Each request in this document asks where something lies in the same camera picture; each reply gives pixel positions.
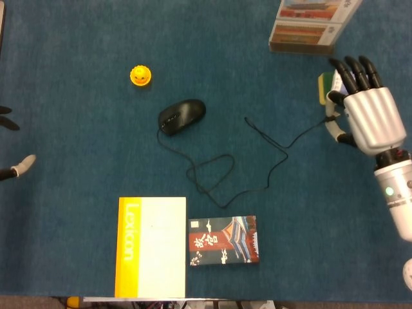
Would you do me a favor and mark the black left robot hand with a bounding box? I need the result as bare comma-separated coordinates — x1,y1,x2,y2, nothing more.
0,106,37,182

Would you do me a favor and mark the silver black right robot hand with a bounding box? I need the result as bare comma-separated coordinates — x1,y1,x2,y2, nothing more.
324,55,407,157

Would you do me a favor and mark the black wired computer mouse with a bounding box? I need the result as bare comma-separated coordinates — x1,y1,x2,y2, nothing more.
156,98,337,209

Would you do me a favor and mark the white blue card pack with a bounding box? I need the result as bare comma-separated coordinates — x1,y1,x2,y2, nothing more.
330,68,348,96

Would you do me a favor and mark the yellow green sponge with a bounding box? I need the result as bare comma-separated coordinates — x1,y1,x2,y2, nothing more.
318,71,337,106

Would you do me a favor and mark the clear box with building prints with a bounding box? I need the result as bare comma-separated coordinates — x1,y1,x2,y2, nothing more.
268,0,366,56

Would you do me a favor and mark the yellow rubber duck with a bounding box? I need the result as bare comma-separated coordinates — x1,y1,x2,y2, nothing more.
129,64,152,88

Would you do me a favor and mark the blue felt table mat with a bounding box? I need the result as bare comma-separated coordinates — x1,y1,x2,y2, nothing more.
0,0,412,303

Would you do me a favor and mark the yellow white Lexicon book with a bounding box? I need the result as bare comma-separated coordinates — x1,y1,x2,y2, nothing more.
115,196,187,299

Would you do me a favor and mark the dark illustrated Chinese book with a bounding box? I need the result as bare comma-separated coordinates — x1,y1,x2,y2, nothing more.
188,216,261,267

